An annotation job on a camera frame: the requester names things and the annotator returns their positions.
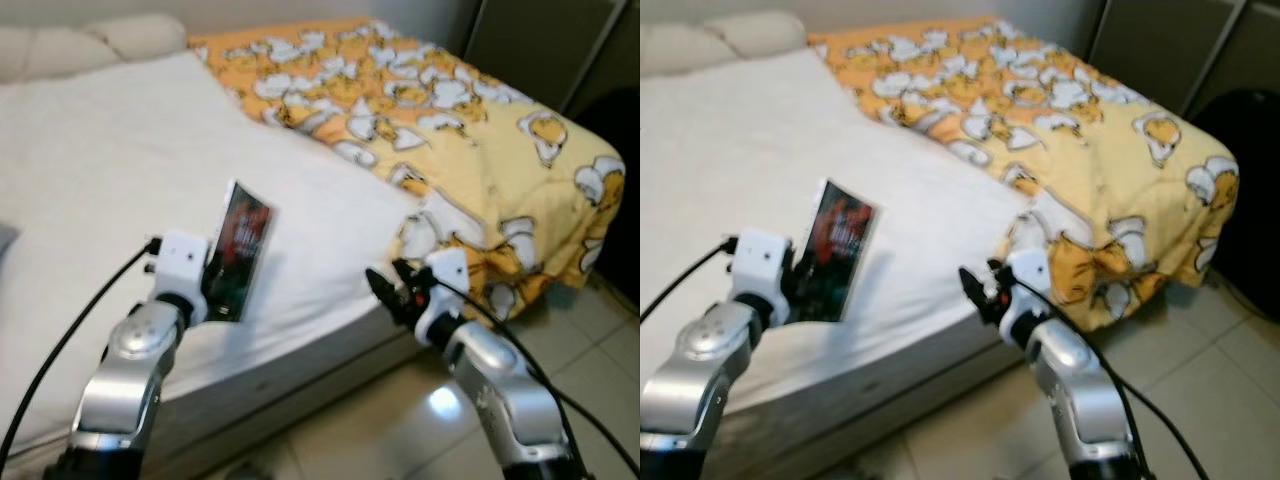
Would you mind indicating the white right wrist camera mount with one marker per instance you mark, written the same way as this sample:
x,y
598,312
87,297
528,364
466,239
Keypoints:
x,y
1028,290
445,290

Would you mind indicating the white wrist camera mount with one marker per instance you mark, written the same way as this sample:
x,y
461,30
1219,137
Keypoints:
x,y
178,270
760,270
445,290
1028,290

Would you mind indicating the white quilted mattress cover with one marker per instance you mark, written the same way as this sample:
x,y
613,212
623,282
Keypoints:
x,y
120,160
740,150

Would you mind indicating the beige bolster pillow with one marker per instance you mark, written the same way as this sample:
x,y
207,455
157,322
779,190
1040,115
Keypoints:
x,y
90,45
720,40

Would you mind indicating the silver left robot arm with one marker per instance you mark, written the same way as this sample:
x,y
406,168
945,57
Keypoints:
x,y
125,380
700,380

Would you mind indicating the yellow cartoon print blanket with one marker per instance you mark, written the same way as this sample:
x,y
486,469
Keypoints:
x,y
450,140
1080,140

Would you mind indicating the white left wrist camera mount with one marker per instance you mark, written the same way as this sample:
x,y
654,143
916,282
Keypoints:
x,y
760,270
178,270

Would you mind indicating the dark cover book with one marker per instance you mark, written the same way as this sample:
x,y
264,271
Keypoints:
x,y
242,250
840,250

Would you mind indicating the dark grey wardrobe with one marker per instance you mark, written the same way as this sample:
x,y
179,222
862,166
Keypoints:
x,y
540,45
1160,45

